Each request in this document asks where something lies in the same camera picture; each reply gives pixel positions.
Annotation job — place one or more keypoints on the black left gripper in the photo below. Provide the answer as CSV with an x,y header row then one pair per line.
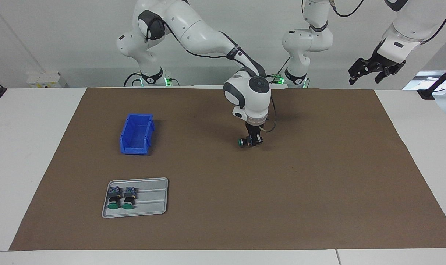
x,y
386,59

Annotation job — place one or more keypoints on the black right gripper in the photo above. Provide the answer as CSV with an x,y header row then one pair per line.
x,y
253,129

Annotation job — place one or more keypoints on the green push button switch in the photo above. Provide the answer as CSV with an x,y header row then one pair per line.
x,y
240,142
114,198
129,198

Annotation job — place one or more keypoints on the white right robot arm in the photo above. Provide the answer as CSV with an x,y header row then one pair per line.
x,y
201,33

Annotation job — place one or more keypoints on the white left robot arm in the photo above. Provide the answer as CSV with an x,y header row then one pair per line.
x,y
307,40

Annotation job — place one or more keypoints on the white crumpled sheets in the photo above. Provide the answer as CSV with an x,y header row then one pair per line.
x,y
414,82

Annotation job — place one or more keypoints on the black pole stand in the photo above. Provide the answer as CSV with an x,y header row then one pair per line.
x,y
425,94

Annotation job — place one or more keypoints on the brown table mat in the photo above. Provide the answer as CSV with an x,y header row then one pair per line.
x,y
245,202

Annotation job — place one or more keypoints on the silver metal tray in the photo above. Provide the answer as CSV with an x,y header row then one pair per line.
x,y
153,198

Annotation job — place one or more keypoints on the blue plastic bin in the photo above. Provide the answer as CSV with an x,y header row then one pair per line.
x,y
136,134

